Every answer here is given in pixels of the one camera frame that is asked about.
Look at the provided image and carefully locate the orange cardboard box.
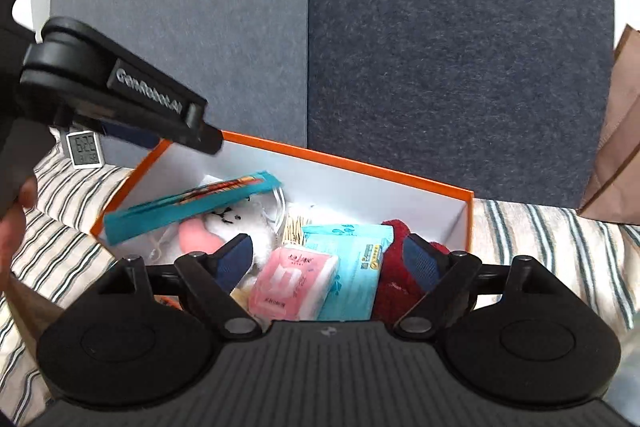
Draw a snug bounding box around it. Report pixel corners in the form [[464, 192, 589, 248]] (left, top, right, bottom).
[[90, 130, 475, 324]]

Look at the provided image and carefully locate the white digital thermometer clock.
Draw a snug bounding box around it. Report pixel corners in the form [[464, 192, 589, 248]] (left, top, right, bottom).
[[65, 130, 101, 170]]

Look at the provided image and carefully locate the person's left hand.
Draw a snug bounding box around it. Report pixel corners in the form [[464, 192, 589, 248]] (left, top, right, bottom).
[[0, 179, 39, 280]]

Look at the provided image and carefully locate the striped blanket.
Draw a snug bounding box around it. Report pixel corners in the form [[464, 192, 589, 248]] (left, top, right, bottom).
[[0, 151, 640, 427]]

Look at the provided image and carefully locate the light blue tissue packet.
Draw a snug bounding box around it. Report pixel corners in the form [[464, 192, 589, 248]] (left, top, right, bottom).
[[302, 224, 397, 323]]

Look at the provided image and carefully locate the white and pink plush toy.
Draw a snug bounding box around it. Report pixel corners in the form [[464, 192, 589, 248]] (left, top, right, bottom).
[[149, 201, 282, 269]]

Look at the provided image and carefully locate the tan cloth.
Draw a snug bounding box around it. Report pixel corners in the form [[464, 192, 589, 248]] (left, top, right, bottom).
[[7, 276, 67, 350]]

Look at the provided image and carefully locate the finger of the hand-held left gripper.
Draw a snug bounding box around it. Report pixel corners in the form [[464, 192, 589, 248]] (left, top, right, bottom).
[[160, 103, 224, 156], [100, 122, 162, 149]]

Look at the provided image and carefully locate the dark grey felt panel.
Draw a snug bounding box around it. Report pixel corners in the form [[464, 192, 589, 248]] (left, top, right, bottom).
[[306, 0, 617, 208]]

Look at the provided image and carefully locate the white cord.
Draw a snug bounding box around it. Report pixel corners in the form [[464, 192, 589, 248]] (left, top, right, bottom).
[[259, 186, 292, 234]]

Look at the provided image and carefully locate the pink tissue packet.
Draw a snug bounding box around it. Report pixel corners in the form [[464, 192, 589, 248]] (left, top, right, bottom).
[[247, 244, 341, 322]]

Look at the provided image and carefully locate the red plush toy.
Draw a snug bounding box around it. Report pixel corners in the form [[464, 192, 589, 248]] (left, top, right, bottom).
[[374, 219, 454, 324]]

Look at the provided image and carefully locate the teal snack packet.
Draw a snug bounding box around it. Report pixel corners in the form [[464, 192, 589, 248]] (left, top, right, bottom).
[[103, 171, 284, 249]]

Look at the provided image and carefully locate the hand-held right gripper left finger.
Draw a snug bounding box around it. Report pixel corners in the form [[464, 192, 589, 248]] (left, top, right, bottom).
[[95, 233, 263, 342]]

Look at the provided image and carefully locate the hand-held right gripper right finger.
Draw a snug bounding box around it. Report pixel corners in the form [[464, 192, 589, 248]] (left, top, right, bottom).
[[392, 233, 559, 340]]

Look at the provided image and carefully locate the light grey felt panel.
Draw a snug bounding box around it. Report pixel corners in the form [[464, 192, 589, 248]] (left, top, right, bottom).
[[49, 0, 312, 168]]

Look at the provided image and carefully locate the tan tote bag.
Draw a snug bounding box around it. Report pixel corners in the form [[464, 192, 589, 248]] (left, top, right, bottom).
[[577, 24, 640, 226]]

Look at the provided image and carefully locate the pack of cotton swabs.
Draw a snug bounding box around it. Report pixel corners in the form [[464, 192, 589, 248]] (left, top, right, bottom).
[[281, 213, 312, 250]]

